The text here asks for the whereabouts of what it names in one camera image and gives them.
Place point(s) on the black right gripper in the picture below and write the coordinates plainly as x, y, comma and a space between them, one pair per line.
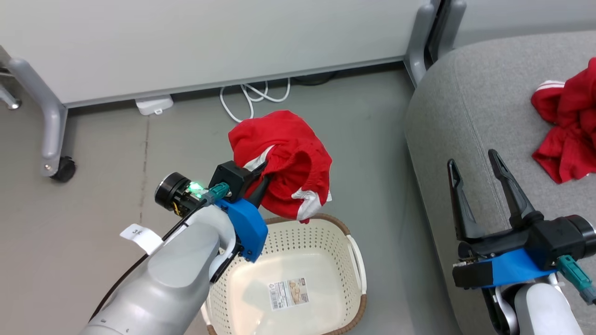
558, 237

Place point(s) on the white power box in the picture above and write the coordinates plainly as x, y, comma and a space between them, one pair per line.
153, 104

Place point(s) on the white paper tag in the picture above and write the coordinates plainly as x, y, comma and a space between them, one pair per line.
142, 237

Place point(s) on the grey metal table leg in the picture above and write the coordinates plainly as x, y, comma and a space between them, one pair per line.
8, 95

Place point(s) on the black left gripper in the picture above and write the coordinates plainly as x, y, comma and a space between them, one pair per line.
230, 179

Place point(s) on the white partition panel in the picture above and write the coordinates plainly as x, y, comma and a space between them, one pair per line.
209, 42
531, 14

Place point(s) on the grey fabric sofa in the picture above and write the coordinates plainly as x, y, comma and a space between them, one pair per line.
475, 102

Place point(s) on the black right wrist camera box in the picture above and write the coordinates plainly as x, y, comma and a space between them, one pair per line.
470, 275

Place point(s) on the grey partition leg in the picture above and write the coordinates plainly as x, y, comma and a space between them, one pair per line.
454, 23
49, 121
419, 42

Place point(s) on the cream perforated laundry basket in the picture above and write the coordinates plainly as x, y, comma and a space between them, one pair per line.
284, 260

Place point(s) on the basket label sticker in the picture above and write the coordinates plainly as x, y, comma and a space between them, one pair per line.
288, 294

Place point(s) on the red garment with white trim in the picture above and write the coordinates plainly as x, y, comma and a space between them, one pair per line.
291, 153

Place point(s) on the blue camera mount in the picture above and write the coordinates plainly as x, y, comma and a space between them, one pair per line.
247, 228
512, 267

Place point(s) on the black caster wheel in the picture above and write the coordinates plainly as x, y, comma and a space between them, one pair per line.
64, 170

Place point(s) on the blue right camera mount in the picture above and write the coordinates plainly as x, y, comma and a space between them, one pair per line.
512, 267

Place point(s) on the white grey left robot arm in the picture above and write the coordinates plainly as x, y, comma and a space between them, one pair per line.
163, 284

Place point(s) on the red garment with white stripes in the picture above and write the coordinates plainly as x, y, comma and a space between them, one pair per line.
570, 130

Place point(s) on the blue left camera mount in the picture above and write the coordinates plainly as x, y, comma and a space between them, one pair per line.
247, 228

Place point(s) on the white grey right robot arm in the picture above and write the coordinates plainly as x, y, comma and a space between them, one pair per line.
545, 311

